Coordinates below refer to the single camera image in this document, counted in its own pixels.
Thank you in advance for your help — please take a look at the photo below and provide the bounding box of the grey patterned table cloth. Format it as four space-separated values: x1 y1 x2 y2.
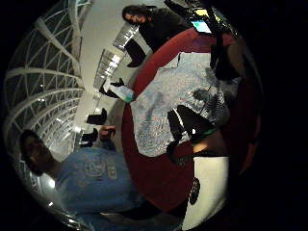
129 52 243 158

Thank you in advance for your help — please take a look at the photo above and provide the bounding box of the laptop with lit screen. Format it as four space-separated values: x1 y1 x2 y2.
190 18 213 35

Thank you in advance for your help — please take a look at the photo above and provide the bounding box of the monitor with yellow screen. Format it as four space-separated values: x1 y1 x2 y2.
193 7 211 18

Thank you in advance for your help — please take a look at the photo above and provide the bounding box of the round red table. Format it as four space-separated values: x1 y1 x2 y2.
120 28 263 213

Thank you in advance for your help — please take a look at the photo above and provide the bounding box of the white and teal board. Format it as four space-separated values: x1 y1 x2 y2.
102 78 136 104

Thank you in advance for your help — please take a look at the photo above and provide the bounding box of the black chair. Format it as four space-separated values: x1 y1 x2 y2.
98 77 127 99
79 127 99 144
124 38 147 68
86 108 109 126

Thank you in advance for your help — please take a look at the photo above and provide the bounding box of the the person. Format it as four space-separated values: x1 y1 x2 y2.
18 128 191 231

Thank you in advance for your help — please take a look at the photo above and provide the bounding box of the black dotted strap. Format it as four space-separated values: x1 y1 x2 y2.
188 177 202 207

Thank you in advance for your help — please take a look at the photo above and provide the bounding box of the white lattice window frame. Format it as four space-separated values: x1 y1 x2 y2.
3 0 94 162

